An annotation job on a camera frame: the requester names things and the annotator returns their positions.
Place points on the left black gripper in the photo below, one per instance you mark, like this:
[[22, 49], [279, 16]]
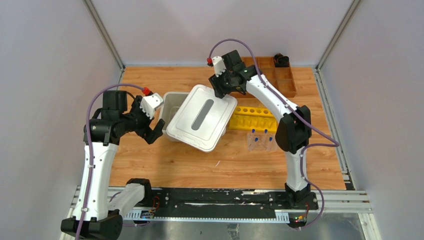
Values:
[[144, 125]]

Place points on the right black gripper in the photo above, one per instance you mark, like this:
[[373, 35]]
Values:
[[220, 91]]

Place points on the beige plastic bin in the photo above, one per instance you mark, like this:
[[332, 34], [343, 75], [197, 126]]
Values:
[[169, 109]]

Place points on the white plastic lid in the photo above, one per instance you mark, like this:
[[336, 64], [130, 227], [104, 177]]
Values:
[[202, 117]]

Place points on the blue capped tube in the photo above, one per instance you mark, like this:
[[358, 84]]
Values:
[[253, 135], [270, 143], [265, 135], [255, 144]]

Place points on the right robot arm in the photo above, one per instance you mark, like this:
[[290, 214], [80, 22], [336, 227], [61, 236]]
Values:
[[293, 132]]

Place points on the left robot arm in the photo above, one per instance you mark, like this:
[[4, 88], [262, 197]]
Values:
[[97, 216]]

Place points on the yellow test tube rack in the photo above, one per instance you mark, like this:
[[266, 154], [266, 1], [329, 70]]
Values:
[[248, 118]]

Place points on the wooden compartment tray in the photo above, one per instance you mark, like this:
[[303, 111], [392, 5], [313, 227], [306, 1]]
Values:
[[280, 77]]

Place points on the clear plastic tube rack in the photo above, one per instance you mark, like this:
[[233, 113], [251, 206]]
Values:
[[263, 144]]

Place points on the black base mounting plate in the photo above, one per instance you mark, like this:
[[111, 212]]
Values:
[[226, 204]]

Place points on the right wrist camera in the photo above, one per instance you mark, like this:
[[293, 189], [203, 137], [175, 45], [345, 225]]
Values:
[[218, 65]]

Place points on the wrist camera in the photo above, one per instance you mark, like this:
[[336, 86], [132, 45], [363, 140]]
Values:
[[218, 65], [149, 104]]

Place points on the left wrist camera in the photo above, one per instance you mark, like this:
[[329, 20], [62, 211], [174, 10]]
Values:
[[149, 104]]

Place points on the black strap coil corner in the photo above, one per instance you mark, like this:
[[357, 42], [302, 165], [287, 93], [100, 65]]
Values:
[[281, 61]]

